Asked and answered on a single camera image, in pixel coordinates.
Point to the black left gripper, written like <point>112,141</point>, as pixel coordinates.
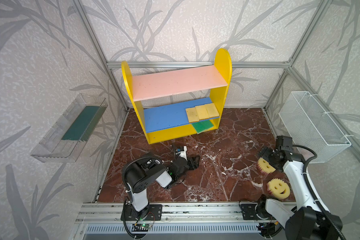
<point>189,162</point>

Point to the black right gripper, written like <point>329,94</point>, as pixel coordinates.
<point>270,157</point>

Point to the yellow sponge green scourer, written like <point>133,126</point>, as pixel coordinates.
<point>202,126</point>

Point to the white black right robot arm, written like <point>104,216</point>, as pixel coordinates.
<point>296,206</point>

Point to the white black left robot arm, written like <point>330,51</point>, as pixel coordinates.
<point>138,175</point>

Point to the yellow pink blue wooden shelf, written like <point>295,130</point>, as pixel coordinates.
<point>160,100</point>

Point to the yellow smiley face sponge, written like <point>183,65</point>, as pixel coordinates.
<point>279,189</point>

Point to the green scouring pad in bin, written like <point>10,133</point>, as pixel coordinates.
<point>84,124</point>

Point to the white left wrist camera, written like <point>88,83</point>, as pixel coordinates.
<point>180,152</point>

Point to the white wire mesh basket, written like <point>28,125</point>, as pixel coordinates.
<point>311,126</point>

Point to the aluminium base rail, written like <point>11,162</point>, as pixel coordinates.
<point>174,218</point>

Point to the aluminium frame profiles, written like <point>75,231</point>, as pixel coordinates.
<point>165,35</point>

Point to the clear plastic wall bin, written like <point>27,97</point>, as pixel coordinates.
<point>52,149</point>

